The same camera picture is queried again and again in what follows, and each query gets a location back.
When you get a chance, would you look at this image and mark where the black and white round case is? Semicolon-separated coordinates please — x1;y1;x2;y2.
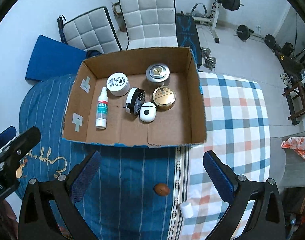
125;87;145;116

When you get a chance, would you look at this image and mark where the white spray bottle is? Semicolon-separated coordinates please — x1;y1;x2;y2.
95;87;108;129

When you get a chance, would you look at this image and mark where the blue foam mat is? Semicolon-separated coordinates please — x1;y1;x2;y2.
25;35;87;81

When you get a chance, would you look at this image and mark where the milk carton cardboard box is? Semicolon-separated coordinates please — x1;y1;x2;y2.
62;47;207;147

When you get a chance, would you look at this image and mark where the barbell on floor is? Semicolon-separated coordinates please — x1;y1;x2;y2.
236;24;276;49

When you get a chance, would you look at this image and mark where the small white cylinder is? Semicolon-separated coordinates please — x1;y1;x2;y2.
180;202;194;219

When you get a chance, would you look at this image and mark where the dark wooden chair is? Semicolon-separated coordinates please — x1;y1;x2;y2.
283;78;305;126

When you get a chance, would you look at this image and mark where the brown walnut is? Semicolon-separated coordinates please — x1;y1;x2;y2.
153;183;170;197

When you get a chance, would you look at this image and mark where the plaid checkered cloth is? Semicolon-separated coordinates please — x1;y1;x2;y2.
168;73;271;239

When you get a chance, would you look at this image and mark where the white round jar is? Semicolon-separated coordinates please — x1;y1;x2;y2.
106;72;130;96

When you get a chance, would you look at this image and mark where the white earbud case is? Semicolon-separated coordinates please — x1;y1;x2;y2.
139;102;157;122

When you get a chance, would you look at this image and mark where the white quilted cushion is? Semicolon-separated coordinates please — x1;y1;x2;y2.
62;7;122;54

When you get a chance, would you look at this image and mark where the orange white patterned cloth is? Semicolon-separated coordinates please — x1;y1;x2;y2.
281;137;305;160

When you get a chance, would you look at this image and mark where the gold round tin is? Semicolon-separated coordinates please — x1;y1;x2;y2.
152;86;176;110

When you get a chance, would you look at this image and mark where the chrome dumbbell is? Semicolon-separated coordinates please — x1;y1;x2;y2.
201;47;216;70

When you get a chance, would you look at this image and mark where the blue striped cloth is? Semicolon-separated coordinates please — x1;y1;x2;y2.
16;75;176;239

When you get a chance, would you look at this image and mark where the silver round tin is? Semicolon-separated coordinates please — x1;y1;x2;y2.
146;63;170;88

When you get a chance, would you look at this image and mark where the white quilted chair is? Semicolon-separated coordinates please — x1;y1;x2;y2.
119;0;178;50

